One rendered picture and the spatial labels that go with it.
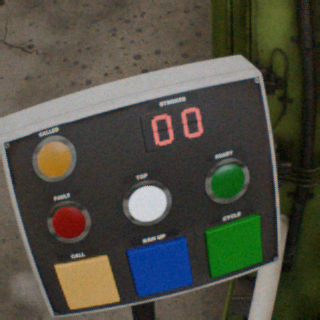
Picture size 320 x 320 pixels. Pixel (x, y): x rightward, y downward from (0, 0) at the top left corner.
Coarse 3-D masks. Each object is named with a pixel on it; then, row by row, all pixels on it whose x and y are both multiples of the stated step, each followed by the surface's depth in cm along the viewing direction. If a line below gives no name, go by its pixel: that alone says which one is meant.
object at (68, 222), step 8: (64, 208) 126; (72, 208) 127; (56, 216) 127; (64, 216) 127; (72, 216) 127; (80, 216) 127; (56, 224) 127; (64, 224) 127; (72, 224) 127; (80, 224) 128; (56, 232) 127; (64, 232) 128; (72, 232) 128; (80, 232) 128
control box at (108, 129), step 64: (192, 64) 132; (0, 128) 125; (64, 128) 123; (128, 128) 125; (192, 128) 127; (256, 128) 129; (64, 192) 126; (128, 192) 128; (192, 192) 130; (256, 192) 133; (64, 256) 129; (192, 256) 134
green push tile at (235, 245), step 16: (224, 224) 133; (240, 224) 133; (256, 224) 134; (208, 240) 133; (224, 240) 133; (240, 240) 134; (256, 240) 135; (208, 256) 134; (224, 256) 134; (240, 256) 135; (256, 256) 136; (224, 272) 135
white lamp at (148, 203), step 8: (136, 192) 128; (144, 192) 128; (152, 192) 129; (160, 192) 129; (136, 200) 128; (144, 200) 129; (152, 200) 129; (160, 200) 129; (136, 208) 129; (144, 208) 129; (152, 208) 129; (160, 208) 130; (136, 216) 129; (144, 216) 129; (152, 216) 130
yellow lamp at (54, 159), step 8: (48, 144) 123; (56, 144) 123; (40, 152) 123; (48, 152) 123; (56, 152) 123; (64, 152) 124; (40, 160) 123; (48, 160) 124; (56, 160) 124; (64, 160) 124; (40, 168) 124; (48, 168) 124; (56, 168) 124; (64, 168) 125; (56, 176) 125
